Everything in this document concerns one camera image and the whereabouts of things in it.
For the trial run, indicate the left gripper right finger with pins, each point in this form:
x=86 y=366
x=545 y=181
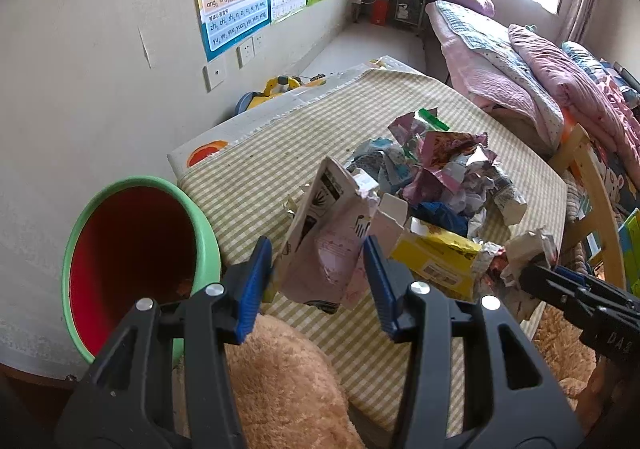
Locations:
x=511 y=399

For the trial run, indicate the crumpled white paper wrapper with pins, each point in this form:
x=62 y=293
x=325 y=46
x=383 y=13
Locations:
x=491 y=183

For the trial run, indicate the blue plastic wrapper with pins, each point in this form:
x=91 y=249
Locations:
x=440 y=215

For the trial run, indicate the pink quilt bed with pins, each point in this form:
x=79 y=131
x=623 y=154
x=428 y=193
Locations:
x=531 y=85

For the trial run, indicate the colourful children book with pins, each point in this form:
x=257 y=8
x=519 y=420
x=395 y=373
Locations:
x=629 y=233

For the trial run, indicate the white wall socket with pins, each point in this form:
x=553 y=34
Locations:
x=245 y=52

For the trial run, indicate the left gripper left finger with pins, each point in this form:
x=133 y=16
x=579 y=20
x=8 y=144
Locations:
x=161 y=380

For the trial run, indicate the green snack wrapper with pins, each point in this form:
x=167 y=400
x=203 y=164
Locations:
x=432 y=120

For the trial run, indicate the grey blue crumpled wrapper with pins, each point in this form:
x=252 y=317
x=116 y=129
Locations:
x=386 y=162

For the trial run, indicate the yellow toy vehicle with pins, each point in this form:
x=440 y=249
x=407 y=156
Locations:
x=274 y=88

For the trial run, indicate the wooden chair frame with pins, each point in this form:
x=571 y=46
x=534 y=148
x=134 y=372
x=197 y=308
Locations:
x=574 y=151

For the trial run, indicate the white paper ball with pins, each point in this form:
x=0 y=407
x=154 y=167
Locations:
x=533 y=247

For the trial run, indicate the green red trash bin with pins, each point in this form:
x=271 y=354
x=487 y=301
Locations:
x=139 y=237

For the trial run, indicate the pink foil snack bag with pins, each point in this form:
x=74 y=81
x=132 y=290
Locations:
x=442 y=158

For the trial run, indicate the brown plush teddy bear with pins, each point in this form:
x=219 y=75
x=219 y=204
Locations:
x=286 y=391

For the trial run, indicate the yellow cardboard box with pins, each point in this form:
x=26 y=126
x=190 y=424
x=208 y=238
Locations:
x=439 y=255

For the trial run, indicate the red container on shelf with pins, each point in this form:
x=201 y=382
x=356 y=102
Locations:
x=379 y=11

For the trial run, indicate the torn white pink carton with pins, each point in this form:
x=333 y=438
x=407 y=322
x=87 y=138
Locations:
x=318 y=262

